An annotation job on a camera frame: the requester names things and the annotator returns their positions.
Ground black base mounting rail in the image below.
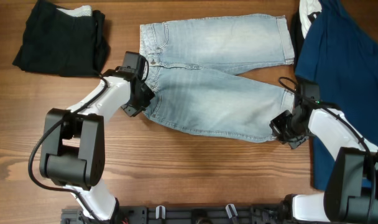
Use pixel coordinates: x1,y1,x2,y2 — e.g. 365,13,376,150
60,203,294,224

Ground white garment at edge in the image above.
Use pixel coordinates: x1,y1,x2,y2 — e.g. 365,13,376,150
298,0,322,38

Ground light blue denim shorts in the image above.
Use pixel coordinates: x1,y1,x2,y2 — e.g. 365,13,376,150
139,14,294,143

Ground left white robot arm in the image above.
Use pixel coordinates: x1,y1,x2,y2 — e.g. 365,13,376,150
30,52,155,223

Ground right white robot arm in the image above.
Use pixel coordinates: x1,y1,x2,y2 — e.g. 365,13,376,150
270,80,378,223

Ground black garment under shirt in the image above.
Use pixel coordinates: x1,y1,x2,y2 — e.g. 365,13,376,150
289,11,304,68

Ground dark blue t-shirt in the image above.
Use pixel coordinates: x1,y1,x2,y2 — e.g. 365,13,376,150
294,0,378,191

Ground folded black garment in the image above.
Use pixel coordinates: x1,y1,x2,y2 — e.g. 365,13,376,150
12,1,110,77

